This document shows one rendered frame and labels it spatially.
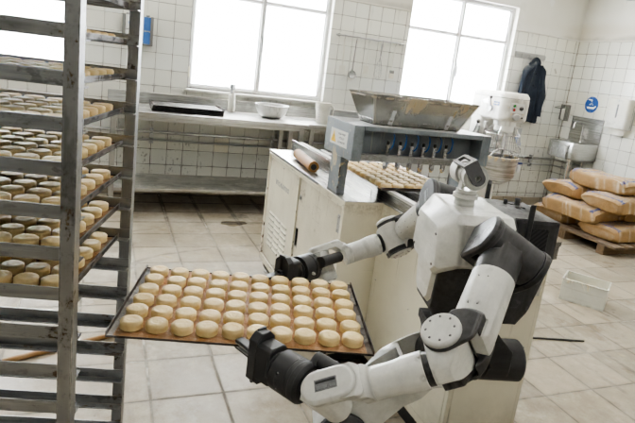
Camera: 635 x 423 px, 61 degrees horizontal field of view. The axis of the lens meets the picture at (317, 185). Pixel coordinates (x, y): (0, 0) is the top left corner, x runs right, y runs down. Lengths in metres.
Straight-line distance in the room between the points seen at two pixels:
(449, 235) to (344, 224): 1.15
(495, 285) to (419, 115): 1.51
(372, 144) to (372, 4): 3.57
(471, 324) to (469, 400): 1.16
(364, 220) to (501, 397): 0.90
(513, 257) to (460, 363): 0.26
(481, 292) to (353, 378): 0.30
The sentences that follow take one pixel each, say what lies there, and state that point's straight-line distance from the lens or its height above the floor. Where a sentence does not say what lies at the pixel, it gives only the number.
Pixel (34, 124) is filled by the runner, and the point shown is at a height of 1.23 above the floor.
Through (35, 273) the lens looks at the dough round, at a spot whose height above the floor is 0.88.
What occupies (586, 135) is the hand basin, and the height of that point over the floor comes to 0.99.
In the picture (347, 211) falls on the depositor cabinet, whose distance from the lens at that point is 2.41.
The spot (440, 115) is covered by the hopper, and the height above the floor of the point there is 1.25.
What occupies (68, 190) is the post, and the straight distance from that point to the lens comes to 1.16.
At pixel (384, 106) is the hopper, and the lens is 2.43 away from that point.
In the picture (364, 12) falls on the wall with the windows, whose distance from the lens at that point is 5.88.
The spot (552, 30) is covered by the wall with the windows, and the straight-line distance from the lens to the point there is 7.30.
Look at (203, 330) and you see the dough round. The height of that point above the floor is 0.79.
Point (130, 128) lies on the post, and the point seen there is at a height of 1.17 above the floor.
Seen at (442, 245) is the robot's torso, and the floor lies 1.02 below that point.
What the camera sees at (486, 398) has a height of 0.28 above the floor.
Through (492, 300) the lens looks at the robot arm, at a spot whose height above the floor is 1.01.
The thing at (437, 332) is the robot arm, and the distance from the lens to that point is 1.05.
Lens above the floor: 1.40
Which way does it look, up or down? 12 degrees down
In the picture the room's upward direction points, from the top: 7 degrees clockwise
